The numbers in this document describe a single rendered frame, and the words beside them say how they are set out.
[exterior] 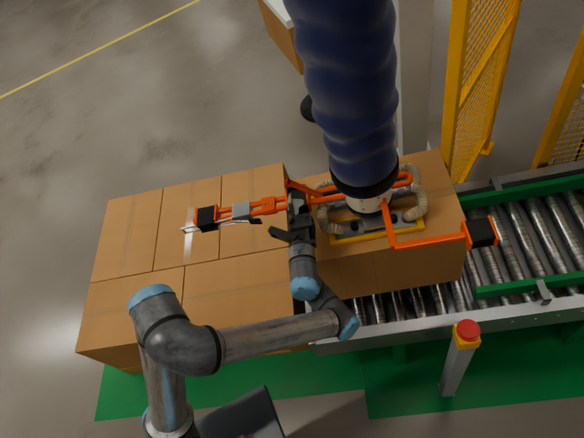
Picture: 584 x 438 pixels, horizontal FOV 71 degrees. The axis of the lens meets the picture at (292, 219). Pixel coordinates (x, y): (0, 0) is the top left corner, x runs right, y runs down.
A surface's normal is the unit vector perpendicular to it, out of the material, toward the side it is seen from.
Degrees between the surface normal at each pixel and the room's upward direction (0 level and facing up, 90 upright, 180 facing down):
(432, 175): 0
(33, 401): 0
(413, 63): 90
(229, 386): 0
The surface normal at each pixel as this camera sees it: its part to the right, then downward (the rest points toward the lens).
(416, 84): 0.07, 0.83
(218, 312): -0.24, -0.52
